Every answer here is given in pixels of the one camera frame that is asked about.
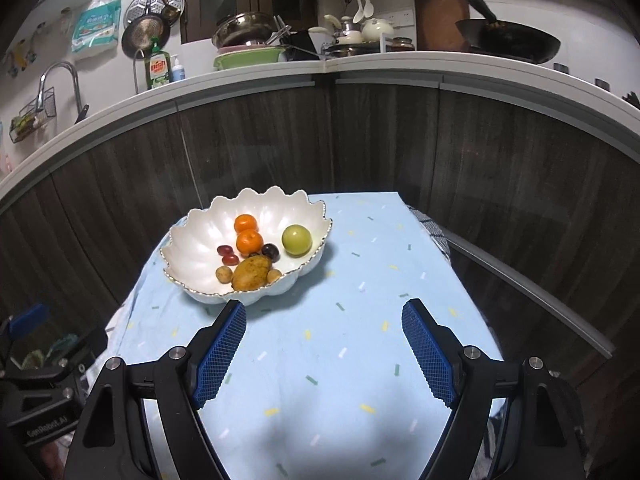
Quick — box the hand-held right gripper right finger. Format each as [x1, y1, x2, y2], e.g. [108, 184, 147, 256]
[401, 298, 587, 480]

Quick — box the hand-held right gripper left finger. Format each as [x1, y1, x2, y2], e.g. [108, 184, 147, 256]
[64, 299, 248, 480]

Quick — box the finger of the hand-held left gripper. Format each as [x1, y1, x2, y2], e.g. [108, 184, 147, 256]
[7, 303, 51, 338]
[50, 327, 108, 373]

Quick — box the yellow mango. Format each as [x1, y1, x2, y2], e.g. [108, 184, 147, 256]
[231, 255, 274, 291]

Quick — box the white scalloped bowl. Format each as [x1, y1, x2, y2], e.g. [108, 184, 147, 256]
[161, 186, 333, 306]

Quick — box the green apple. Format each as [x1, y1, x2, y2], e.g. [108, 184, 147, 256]
[281, 225, 314, 259]

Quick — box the green cloth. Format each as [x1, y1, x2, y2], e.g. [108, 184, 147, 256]
[20, 334, 81, 368]

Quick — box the light blue patterned tablecloth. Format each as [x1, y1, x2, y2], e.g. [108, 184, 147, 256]
[107, 191, 505, 480]

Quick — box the dark wood kitchen cabinet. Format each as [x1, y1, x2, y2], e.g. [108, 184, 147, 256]
[0, 77, 640, 461]

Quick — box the steel kitchen faucet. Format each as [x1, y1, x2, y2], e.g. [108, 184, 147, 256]
[37, 61, 90, 126]

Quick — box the green dish soap bottle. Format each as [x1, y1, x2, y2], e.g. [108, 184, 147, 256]
[145, 37, 172, 91]

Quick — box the white kitchen countertop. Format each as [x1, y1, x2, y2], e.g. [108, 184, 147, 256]
[0, 52, 640, 196]

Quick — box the green plastic basin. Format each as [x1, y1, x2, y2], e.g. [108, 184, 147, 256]
[213, 46, 288, 71]

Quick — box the paper towel pack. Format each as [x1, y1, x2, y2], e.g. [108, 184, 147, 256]
[71, 0, 122, 55]

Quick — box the hanging frying pan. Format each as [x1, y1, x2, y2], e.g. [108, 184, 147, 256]
[121, 15, 171, 59]

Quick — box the gas stove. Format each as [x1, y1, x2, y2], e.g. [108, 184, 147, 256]
[470, 45, 551, 66]

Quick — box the steel pot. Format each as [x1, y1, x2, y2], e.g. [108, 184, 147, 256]
[325, 42, 383, 58]

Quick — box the black wok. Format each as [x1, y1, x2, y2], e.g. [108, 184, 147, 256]
[454, 0, 562, 65]

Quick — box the white teapot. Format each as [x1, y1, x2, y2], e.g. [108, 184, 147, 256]
[361, 17, 396, 43]

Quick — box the white kettle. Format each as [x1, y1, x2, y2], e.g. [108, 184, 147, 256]
[324, 14, 363, 45]

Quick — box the metal steamer plate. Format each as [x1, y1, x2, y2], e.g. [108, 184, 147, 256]
[125, 0, 187, 26]

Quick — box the wooden cutting board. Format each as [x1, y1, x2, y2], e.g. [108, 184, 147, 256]
[413, 0, 471, 52]

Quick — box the grey metal rail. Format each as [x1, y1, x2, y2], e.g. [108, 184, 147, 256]
[447, 237, 616, 358]

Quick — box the wire sink basket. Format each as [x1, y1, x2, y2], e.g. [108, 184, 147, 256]
[9, 87, 56, 144]

